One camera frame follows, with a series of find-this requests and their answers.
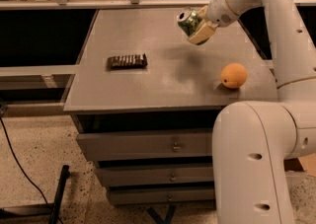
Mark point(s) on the bottom grey drawer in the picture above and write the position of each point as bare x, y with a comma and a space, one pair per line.
160, 195

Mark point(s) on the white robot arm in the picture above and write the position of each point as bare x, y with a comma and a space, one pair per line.
251, 139

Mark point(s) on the grey drawer cabinet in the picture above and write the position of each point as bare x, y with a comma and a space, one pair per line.
179, 89

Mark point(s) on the grey drawer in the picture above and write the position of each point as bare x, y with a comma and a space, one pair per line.
160, 195
156, 175
137, 145

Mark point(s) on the orange fruit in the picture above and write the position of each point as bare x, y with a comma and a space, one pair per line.
233, 75

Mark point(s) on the dark chocolate bar wrapper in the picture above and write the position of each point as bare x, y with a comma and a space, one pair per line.
131, 61

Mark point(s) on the top grey drawer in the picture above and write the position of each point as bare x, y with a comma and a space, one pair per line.
137, 145

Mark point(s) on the cardboard box with snacks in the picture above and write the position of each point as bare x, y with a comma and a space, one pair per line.
305, 164

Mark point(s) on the black metal stand leg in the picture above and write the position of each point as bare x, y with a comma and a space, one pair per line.
59, 195

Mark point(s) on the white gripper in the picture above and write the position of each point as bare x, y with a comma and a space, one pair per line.
218, 10

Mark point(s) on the middle grey drawer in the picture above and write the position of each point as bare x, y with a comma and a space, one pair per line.
156, 175

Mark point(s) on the green soda can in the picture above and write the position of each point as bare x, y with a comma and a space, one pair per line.
188, 20

